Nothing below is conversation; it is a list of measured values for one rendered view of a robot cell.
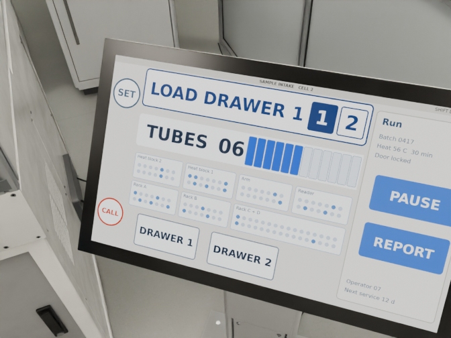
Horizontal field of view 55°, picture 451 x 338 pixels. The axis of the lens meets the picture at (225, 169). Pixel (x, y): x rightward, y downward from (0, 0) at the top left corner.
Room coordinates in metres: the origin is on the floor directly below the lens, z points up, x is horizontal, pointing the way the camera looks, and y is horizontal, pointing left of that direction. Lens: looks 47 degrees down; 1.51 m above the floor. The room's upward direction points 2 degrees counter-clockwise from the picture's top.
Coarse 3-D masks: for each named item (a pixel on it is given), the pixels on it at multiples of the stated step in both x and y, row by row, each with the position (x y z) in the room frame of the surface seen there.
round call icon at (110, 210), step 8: (104, 200) 0.40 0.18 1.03; (112, 200) 0.40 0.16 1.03; (120, 200) 0.40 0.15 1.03; (104, 208) 0.39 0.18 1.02; (112, 208) 0.39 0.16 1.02; (120, 208) 0.39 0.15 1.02; (96, 216) 0.39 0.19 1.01; (104, 216) 0.38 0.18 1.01; (112, 216) 0.38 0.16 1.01; (120, 216) 0.38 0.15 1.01; (104, 224) 0.38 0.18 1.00; (112, 224) 0.37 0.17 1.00; (120, 224) 0.37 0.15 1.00
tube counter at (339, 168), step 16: (224, 144) 0.42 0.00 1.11; (240, 144) 0.41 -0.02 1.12; (256, 144) 0.41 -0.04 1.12; (272, 144) 0.40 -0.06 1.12; (288, 144) 0.40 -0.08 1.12; (304, 144) 0.39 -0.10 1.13; (224, 160) 0.40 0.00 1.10; (240, 160) 0.40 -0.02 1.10; (256, 160) 0.39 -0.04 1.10; (272, 160) 0.39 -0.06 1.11; (288, 160) 0.38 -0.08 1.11; (304, 160) 0.38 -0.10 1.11; (320, 160) 0.38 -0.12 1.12; (336, 160) 0.37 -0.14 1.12; (352, 160) 0.37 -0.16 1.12; (304, 176) 0.37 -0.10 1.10; (320, 176) 0.36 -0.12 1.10; (336, 176) 0.36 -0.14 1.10; (352, 176) 0.36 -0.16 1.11
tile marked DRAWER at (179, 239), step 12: (144, 216) 0.37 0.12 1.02; (144, 228) 0.36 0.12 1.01; (156, 228) 0.36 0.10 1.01; (168, 228) 0.36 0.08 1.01; (180, 228) 0.35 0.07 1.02; (192, 228) 0.35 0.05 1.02; (144, 240) 0.35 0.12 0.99; (156, 240) 0.35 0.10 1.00; (168, 240) 0.34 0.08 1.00; (180, 240) 0.34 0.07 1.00; (192, 240) 0.34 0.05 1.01; (168, 252) 0.33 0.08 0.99; (180, 252) 0.33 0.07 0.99; (192, 252) 0.33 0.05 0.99
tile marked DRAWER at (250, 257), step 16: (224, 240) 0.33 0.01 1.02; (240, 240) 0.33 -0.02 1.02; (208, 256) 0.32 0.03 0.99; (224, 256) 0.32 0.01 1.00; (240, 256) 0.31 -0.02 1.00; (256, 256) 0.31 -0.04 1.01; (272, 256) 0.31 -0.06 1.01; (240, 272) 0.30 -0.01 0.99; (256, 272) 0.29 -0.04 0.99; (272, 272) 0.29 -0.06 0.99
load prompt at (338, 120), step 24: (168, 72) 0.49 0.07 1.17; (144, 96) 0.48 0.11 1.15; (168, 96) 0.47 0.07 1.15; (192, 96) 0.47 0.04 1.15; (216, 96) 0.46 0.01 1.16; (240, 96) 0.45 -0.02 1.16; (264, 96) 0.44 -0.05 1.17; (288, 96) 0.44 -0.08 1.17; (312, 96) 0.43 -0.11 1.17; (240, 120) 0.43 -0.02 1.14; (264, 120) 0.42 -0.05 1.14; (288, 120) 0.42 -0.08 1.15; (312, 120) 0.41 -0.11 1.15; (336, 120) 0.41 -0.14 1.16; (360, 120) 0.40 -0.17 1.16; (360, 144) 0.38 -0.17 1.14
